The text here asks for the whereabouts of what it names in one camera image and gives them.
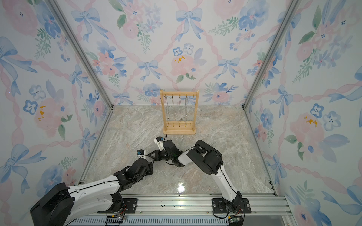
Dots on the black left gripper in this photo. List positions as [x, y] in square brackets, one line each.
[150, 166]

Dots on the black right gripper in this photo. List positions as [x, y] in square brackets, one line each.
[157, 156]

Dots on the wooden jewelry display stand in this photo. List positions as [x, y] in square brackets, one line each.
[179, 110]

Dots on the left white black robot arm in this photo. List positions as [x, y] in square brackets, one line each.
[64, 204]

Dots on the green circuit board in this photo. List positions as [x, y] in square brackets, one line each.
[235, 221]

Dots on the left aluminium corner profile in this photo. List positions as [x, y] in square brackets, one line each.
[59, 15]

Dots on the aluminium corner profile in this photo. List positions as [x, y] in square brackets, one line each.
[59, 15]
[290, 12]

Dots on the right aluminium corner profile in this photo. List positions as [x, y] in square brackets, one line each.
[290, 12]

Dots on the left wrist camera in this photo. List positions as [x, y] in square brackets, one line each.
[140, 153]

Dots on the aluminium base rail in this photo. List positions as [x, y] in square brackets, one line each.
[193, 210]

